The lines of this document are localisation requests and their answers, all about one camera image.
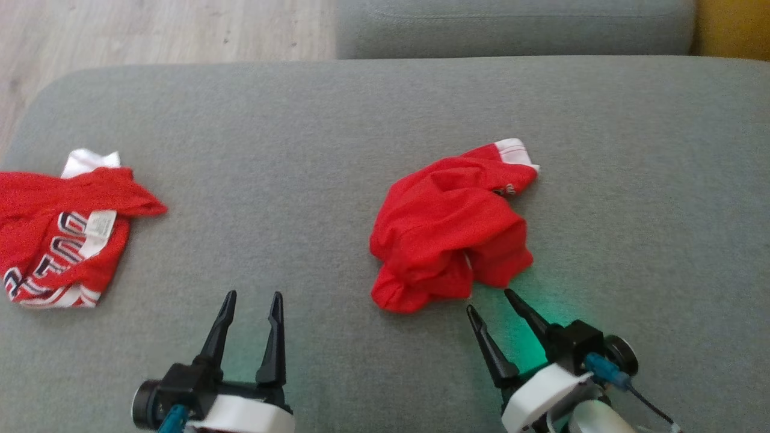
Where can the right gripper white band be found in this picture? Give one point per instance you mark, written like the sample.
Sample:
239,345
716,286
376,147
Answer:
541,394

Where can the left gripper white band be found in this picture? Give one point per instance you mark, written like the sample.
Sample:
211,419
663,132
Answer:
246,415

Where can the red shirt with white sleeves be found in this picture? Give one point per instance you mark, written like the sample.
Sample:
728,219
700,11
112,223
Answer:
445,228

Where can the right wrist round light module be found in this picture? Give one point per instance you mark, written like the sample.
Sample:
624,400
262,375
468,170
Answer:
622,356

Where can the wrist round light module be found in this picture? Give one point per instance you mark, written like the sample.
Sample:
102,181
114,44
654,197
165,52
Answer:
144,404
622,356

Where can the left wrist round light module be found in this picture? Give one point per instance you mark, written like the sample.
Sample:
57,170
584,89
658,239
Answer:
144,404

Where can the large grey sofa seat cushion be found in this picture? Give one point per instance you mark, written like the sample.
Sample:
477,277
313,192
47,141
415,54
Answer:
301,180

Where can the red shirt with letter print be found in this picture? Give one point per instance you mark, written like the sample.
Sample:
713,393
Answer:
36,210

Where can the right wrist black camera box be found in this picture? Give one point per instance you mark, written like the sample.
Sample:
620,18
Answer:
571,343

